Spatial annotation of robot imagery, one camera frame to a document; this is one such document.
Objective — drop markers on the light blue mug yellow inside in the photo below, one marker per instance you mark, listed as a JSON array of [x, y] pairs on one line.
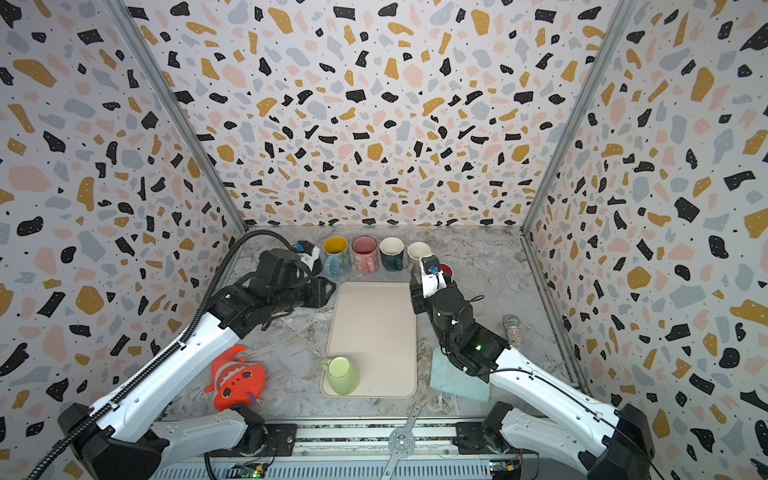
[[337, 256]]

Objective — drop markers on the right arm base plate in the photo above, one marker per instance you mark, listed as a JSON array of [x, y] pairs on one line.
[[479, 438]]

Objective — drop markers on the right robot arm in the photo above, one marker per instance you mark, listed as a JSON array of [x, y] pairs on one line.
[[590, 436]]

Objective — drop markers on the glitter bottle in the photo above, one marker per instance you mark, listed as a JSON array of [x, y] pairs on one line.
[[513, 328]]

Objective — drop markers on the white mug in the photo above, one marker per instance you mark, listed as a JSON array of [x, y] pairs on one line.
[[445, 271]]

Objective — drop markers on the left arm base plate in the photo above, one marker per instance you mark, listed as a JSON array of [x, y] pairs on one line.
[[276, 441]]

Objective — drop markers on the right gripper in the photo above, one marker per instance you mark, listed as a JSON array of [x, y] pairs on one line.
[[424, 297]]

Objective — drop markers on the light green mug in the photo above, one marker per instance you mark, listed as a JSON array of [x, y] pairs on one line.
[[341, 374]]

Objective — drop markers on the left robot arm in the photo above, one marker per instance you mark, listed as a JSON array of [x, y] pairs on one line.
[[120, 436]]

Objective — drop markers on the pink mug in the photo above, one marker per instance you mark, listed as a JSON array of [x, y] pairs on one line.
[[365, 251]]

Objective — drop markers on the teal cloth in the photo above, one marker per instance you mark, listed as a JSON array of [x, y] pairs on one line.
[[445, 378]]

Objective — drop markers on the beige tray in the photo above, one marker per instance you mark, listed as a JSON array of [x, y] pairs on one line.
[[375, 329]]

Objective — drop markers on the dark green mug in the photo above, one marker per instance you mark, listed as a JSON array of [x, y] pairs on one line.
[[392, 251]]

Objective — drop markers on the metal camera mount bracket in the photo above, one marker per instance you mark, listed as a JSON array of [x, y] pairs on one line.
[[401, 441]]

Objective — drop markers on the red fish plush toy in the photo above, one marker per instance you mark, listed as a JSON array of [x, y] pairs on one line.
[[234, 381]]

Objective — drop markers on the grey mug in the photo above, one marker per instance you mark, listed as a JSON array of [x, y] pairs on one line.
[[416, 251]]

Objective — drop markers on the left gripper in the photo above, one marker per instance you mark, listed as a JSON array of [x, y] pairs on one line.
[[321, 290]]

